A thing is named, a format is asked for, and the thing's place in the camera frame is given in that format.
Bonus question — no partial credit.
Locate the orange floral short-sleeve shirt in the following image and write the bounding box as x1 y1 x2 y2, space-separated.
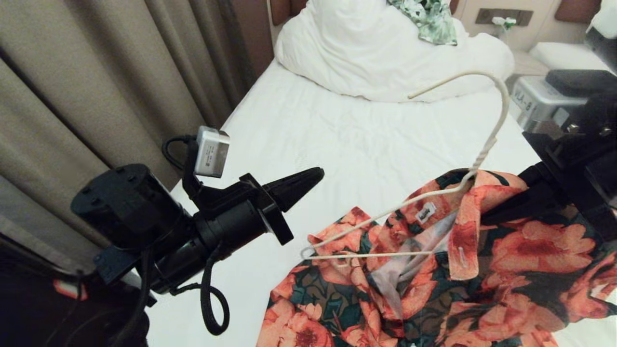
255 169 617 347

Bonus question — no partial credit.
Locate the white sheeted bed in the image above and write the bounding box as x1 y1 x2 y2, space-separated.
145 60 617 347
530 42 613 73

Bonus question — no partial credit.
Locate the brown wall socket panel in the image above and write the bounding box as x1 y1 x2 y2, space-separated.
476 8 534 27

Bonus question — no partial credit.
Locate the brown padded headboard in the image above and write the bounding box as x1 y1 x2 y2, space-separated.
270 0 314 27
554 0 601 24

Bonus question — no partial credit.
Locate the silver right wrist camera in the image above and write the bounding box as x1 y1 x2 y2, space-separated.
510 76 594 132

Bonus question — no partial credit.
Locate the white pillow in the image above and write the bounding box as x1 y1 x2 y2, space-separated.
590 0 617 39

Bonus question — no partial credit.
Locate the beige curtain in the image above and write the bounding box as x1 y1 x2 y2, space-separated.
0 0 258 270

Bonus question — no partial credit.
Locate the black looped cable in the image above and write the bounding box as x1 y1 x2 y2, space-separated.
170 241 231 336

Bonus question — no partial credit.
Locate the green floral garment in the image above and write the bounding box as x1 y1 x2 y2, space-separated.
386 0 457 46

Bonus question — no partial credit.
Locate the crumpled white duvet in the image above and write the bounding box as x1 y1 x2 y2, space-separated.
275 0 515 103

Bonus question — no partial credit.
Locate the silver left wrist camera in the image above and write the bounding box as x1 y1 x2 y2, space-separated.
194 126 231 179

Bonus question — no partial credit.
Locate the black and white robot chassis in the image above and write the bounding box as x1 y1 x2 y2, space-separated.
0 230 150 347

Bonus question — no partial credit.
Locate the beige nightstand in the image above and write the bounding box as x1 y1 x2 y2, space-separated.
504 50 545 80

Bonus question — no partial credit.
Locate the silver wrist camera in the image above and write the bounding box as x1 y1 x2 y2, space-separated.
194 126 231 179
510 76 594 132

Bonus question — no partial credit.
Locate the cream wire clothes hanger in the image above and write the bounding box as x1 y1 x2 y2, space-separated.
300 72 510 268

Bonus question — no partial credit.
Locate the black camera cable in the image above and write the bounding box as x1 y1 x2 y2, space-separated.
162 136 198 170

